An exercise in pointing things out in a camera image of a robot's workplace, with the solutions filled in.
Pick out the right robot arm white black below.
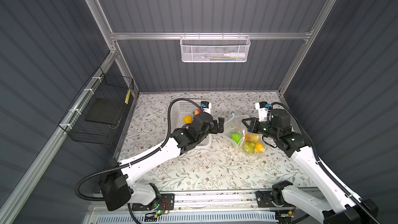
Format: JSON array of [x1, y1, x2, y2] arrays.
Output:
[[242, 108, 379, 224]]

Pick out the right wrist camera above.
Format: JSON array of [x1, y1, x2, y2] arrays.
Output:
[[255, 101, 271, 122]]

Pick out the white wire wall basket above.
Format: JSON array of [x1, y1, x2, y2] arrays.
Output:
[[179, 35, 251, 63]]

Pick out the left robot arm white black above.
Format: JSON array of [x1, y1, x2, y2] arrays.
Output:
[[99, 112, 225, 211]]

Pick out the green pear toy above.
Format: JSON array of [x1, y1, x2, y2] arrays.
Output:
[[243, 142, 256, 154]]

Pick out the white tube in basket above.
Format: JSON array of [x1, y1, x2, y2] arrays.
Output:
[[223, 52, 246, 59]]

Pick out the yellow lemon toy small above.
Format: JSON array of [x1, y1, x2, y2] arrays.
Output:
[[183, 116, 192, 124]]

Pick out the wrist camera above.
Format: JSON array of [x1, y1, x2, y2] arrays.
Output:
[[255, 101, 271, 122], [201, 101, 211, 114]]

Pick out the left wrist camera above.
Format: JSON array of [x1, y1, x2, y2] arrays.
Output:
[[201, 101, 211, 114]]

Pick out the aluminium front rail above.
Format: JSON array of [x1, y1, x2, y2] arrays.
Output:
[[91, 189, 340, 214]]

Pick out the clear zip top bag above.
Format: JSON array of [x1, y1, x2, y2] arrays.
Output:
[[223, 112, 266, 155]]

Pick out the black wire wall basket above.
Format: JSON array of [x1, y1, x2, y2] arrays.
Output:
[[59, 71, 134, 145]]

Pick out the yellow wrinkled fruit toy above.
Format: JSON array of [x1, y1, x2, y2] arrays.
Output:
[[248, 133, 260, 143]]

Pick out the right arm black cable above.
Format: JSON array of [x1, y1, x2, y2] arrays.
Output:
[[270, 102, 383, 224]]

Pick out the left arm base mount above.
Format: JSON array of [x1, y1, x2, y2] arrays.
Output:
[[132, 193, 175, 211]]

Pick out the green lime toy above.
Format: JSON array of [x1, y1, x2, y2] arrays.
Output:
[[230, 132, 242, 145]]

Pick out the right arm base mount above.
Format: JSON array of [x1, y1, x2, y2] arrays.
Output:
[[255, 180, 293, 208]]

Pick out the yellow marker pen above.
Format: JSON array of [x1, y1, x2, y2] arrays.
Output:
[[124, 89, 131, 105]]

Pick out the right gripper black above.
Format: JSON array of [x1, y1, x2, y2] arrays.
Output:
[[241, 117, 278, 140]]

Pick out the black pad in basket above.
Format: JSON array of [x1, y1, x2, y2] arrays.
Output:
[[85, 99, 125, 125]]

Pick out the yellow round fruit toy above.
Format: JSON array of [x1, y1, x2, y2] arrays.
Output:
[[255, 142, 265, 153]]

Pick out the white plastic basket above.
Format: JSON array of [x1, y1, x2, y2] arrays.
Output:
[[170, 99, 212, 149]]

